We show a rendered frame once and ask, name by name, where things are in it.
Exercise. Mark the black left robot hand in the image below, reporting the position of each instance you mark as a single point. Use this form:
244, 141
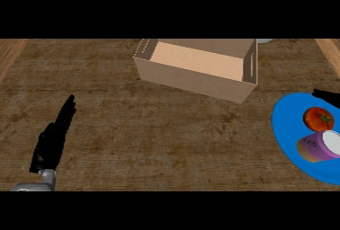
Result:
52, 140

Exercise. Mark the red tomato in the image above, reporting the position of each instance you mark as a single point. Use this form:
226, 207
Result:
318, 119

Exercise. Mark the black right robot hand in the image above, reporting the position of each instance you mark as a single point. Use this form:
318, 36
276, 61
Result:
328, 96

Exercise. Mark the blue plate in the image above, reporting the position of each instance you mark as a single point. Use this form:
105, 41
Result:
290, 131

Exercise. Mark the open cardboard box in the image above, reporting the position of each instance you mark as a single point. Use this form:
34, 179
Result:
198, 67

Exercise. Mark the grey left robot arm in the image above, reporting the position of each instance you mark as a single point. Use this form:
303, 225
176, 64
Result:
43, 182

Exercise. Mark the grey round object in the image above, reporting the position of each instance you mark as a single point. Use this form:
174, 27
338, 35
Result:
263, 40

